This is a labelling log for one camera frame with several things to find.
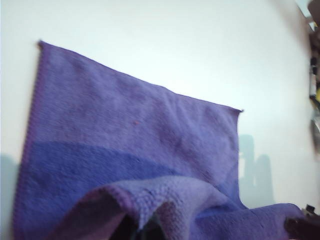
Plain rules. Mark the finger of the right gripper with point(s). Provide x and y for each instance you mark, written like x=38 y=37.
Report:
x=310 y=208
x=303 y=228

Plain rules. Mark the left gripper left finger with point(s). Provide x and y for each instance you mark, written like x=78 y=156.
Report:
x=128 y=228

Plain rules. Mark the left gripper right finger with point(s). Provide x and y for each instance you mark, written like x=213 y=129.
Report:
x=153 y=230

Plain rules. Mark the purple microfiber cloth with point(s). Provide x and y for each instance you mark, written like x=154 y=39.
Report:
x=125 y=112

